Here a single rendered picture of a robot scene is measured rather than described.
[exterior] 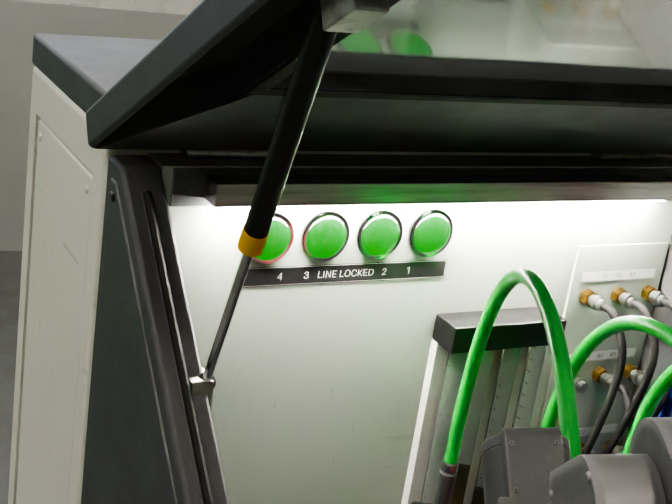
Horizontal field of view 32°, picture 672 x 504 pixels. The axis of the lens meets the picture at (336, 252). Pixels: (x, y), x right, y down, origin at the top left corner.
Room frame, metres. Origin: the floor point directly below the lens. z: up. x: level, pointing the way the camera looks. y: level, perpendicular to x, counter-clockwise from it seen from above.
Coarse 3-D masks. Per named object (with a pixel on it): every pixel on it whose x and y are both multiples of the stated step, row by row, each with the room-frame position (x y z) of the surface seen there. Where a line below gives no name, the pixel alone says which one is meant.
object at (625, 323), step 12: (612, 324) 1.02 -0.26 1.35; (624, 324) 1.01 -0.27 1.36; (636, 324) 1.00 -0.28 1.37; (648, 324) 0.99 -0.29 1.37; (660, 324) 0.98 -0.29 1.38; (588, 336) 1.05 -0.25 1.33; (600, 336) 1.04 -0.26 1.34; (660, 336) 0.97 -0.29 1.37; (576, 348) 1.06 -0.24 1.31; (588, 348) 1.05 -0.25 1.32; (576, 360) 1.06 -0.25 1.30; (576, 372) 1.06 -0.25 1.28; (552, 396) 1.07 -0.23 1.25; (552, 408) 1.07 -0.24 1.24; (552, 420) 1.07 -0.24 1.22
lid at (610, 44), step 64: (256, 0) 0.72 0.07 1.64; (320, 0) 0.70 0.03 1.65; (384, 0) 0.68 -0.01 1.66; (448, 0) 0.80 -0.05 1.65; (512, 0) 0.81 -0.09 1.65; (576, 0) 0.83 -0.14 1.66; (640, 0) 0.85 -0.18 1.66; (192, 64) 0.80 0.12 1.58; (256, 64) 0.87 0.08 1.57; (384, 64) 0.91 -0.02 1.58; (448, 64) 0.94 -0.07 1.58; (512, 64) 0.96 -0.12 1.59; (576, 64) 0.98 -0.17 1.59; (640, 64) 1.01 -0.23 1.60; (128, 128) 0.97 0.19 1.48; (192, 128) 0.96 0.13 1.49; (256, 128) 0.99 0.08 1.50; (320, 128) 1.01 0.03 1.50; (384, 128) 1.04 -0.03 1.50; (448, 128) 1.07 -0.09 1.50; (512, 128) 1.10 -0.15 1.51; (576, 128) 1.13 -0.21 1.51; (640, 128) 1.17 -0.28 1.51
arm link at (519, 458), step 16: (512, 432) 0.66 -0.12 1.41; (528, 432) 0.66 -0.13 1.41; (544, 432) 0.66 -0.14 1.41; (560, 432) 0.66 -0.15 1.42; (496, 448) 0.67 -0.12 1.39; (512, 448) 0.65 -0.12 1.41; (528, 448) 0.65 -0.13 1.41; (544, 448) 0.65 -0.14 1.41; (560, 448) 0.65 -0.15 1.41; (496, 464) 0.66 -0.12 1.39; (512, 464) 0.64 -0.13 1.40; (528, 464) 0.64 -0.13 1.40; (544, 464) 0.64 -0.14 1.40; (560, 464) 0.64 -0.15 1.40; (496, 480) 0.65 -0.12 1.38; (512, 480) 0.63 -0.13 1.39; (528, 480) 0.63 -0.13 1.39; (544, 480) 0.63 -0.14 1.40; (496, 496) 0.65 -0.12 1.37; (512, 496) 0.62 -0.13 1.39; (528, 496) 0.62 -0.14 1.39; (544, 496) 0.62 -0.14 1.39
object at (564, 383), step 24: (504, 288) 1.00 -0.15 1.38; (528, 288) 0.92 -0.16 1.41; (552, 312) 0.86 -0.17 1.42; (480, 336) 1.05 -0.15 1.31; (552, 336) 0.84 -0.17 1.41; (480, 360) 1.06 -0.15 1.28; (552, 360) 0.82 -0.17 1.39; (456, 408) 1.07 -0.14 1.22; (576, 408) 0.79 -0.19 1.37; (456, 432) 1.07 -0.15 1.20; (576, 432) 0.77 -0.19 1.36; (456, 456) 1.07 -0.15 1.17
